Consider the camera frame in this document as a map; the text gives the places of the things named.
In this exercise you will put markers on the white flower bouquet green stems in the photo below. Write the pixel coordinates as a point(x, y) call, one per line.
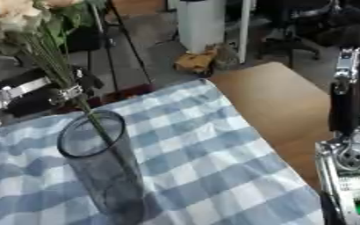
point(47, 55)

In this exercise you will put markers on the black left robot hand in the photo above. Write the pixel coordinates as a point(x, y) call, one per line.
point(29, 102)

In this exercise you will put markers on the black office chair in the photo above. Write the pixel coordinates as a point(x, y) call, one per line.
point(311, 26)

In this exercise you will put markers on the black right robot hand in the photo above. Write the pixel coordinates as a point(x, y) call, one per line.
point(345, 111)

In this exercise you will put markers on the white pole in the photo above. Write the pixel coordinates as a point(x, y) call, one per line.
point(245, 29)

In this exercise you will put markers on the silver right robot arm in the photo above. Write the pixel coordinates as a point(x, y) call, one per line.
point(349, 175)

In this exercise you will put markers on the black tripod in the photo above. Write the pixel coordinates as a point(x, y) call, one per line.
point(117, 44)

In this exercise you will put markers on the dark glass cylinder vase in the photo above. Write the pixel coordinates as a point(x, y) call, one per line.
point(109, 181)

